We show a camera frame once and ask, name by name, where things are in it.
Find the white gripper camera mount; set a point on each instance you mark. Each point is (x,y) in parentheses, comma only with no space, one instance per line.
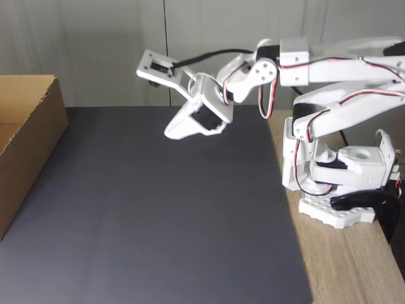
(152,74)

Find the brown cardboard box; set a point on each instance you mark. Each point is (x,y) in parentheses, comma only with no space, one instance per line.
(34,136)

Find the dark grey table mat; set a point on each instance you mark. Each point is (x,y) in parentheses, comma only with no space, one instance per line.
(158,221)

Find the black table clamp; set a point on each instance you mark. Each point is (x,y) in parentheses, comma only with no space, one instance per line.
(387,215)

